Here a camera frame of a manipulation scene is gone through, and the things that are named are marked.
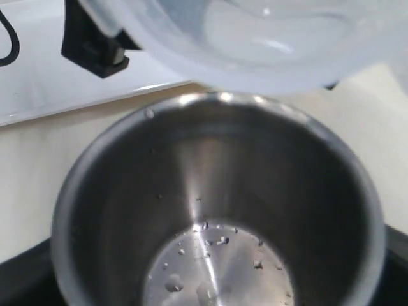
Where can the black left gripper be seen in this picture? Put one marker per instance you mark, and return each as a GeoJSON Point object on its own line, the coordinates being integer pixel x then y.
{"type": "Point", "coordinates": [86, 46]}

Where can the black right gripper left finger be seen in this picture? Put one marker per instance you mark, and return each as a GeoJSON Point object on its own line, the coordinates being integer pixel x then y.
{"type": "Point", "coordinates": [23, 272]}

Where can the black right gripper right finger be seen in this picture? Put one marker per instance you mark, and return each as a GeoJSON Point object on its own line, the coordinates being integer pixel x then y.
{"type": "Point", "coordinates": [395, 275]}

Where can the clear plastic container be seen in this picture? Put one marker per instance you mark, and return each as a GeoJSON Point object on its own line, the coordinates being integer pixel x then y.
{"type": "Point", "coordinates": [260, 47]}

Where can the stainless steel cup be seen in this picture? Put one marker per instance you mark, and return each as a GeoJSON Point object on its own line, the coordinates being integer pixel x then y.
{"type": "Point", "coordinates": [218, 199]}

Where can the white plastic tray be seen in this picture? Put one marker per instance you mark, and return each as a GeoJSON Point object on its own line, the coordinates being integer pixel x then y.
{"type": "Point", "coordinates": [41, 82]}

